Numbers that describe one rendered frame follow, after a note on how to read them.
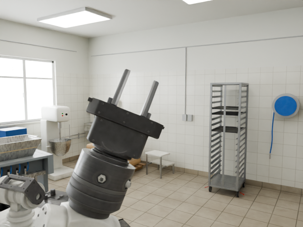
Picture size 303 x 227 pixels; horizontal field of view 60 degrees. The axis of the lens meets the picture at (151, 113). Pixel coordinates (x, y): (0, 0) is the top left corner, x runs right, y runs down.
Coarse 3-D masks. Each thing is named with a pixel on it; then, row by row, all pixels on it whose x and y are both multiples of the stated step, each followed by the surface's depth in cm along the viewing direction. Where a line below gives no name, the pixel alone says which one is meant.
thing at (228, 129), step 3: (222, 126) 476; (225, 126) 473; (228, 126) 470; (216, 129) 442; (219, 129) 442; (222, 129) 442; (225, 129) 442; (228, 129) 442; (231, 129) 442; (234, 129) 442; (237, 129) 442; (240, 129) 442; (231, 132) 409; (234, 132) 407; (237, 132) 409
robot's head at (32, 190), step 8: (8, 176) 63; (16, 176) 62; (0, 184) 62; (8, 184) 61; (24, 184) 59; (32, 184) 60; (40, 184) 64; (24, 192) 58; (32, 192) 60; (40, 192) 62; (24, 200) 60; (32, 200) 60; (40, 200) 62; (32, 208) 62
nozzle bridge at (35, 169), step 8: (40, 152) 222; (8, 160) 196; (16, 160) 196; (24, 160) 198; (32, 160) 203; (40, 160) 217; (48, 160) 213; (0, 168) 194; (8, 168) 198; (32, 168) 212; (40, 168) 217; (48, 168) 213; (24, 176) 203; (32, 176) 207; (40, 176) 225
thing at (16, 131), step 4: (4, 128) 467; (8, 128) 467; (12, 128) 467; (16, 128) 467; (20, 128) 467; (24, 128) 471; (0, 132) 448; (4, 132) 442; (8, 132) 445; (12, 132) 451; (16, 132) 458; (20, 132) 464; (24, 132) 471; (0, 136) 449; (4, 136) 443
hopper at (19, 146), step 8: (8, 136) 218; (16, 136) 222; (24, 136) 227; (32, 136) 219; (0, 144) 187; (8, 144) 191; (16, 144) 196; (24, 144) 201; (32, 144) 206; (0, 152) 190; (8, 152) 194; (16, 152) 199; (24, 152) 205; (32, 152) 210; (0, 160) 193
